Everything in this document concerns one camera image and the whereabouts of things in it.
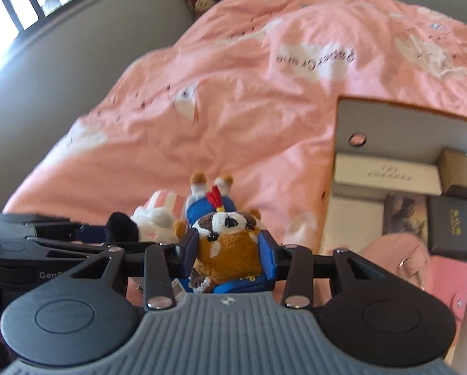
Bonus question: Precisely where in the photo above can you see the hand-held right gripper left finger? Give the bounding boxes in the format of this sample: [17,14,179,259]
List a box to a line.
[67,227,201,312]

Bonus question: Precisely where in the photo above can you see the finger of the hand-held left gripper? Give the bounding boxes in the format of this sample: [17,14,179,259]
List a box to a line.
[0,213,110,243]
[26,236,121,262]

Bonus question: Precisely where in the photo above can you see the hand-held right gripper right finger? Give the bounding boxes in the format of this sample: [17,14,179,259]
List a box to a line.
[258,230,392,308]

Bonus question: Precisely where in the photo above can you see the brown plush dog blue overalls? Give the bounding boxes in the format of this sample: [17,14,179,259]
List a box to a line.
[173,172,276,296]

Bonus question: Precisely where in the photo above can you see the pink striped white plush toy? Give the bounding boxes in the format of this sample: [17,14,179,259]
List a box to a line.
[106,188,188,245]

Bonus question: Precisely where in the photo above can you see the orange cardboard box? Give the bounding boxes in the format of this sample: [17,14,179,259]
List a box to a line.
[318,96,467,375]

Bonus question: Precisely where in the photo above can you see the dark grey box gold print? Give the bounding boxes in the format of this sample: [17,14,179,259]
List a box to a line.
[427,196,467,259]

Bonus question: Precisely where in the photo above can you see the pink bag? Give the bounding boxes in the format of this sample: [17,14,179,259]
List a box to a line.
[360,233,434,306]

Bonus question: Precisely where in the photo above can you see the long white box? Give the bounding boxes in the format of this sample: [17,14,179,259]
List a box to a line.
[332,153,443,197]

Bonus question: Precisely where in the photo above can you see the photo card booklet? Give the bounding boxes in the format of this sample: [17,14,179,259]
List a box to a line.
[382,193,430,243]

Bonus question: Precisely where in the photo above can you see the pink printed blanket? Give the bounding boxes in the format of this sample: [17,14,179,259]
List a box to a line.
[3,0,467,295]

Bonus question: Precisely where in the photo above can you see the pink wallet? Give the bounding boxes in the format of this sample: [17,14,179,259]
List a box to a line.
[424,256,467,322]

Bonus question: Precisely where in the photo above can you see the small brown box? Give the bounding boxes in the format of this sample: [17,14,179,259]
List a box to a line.
[437,148,467,199]

